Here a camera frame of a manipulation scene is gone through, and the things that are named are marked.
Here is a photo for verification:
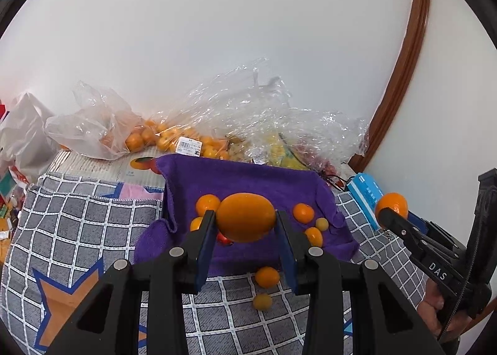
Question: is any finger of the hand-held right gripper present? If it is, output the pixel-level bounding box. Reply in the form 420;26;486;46
408;213;467;257
378;208;431;253

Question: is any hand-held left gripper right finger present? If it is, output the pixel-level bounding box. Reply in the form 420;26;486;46
276;209;433;355

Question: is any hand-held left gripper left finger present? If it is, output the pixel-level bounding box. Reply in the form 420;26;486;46
44;209;217;355

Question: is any large oval orange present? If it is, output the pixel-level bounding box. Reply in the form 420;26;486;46
215;192;277;244

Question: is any clear bag of red fruits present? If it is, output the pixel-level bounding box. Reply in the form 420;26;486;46
291;109;371;181

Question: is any clear bag of yellow fruits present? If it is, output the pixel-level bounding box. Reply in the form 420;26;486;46
248;122;307;171

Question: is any person's right hand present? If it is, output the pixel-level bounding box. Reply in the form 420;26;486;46
419;281;445;334

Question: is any blue tissue packet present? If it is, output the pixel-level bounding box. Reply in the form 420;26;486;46
345;173;389;231

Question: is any purple towel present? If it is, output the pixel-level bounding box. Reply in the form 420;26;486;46
134;154;360;276

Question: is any mandarin pile in labelled bag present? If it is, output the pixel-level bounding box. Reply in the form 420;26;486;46
155;122;234;162

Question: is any pale longan bunch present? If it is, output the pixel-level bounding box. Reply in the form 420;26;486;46
227;138;253;164

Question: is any white barcode label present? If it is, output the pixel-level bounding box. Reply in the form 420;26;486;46
176;137;203;157

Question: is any grey checked blanket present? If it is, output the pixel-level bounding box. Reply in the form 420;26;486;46
0;173;463;355

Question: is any mandarin pile in cloudy bag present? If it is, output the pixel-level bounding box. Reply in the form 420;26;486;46
124;118;158;153

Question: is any white fruit printed carton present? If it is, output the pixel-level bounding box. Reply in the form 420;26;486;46
48;149;167;189

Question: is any labelled clear plastic bag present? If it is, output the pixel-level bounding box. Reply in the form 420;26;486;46
153;56;296;162

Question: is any brown wooden door trim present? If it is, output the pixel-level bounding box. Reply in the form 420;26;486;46
347;0;432;173

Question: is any cloudy plastic bag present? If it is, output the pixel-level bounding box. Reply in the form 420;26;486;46
44;80;144;162

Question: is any colourful packaging pile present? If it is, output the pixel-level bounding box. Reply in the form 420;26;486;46
0;169;30;241

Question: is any white plastic bag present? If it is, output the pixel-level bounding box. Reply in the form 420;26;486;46
0;92;59;185

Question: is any black cable bundle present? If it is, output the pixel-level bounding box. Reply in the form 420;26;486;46
318;169;356;191

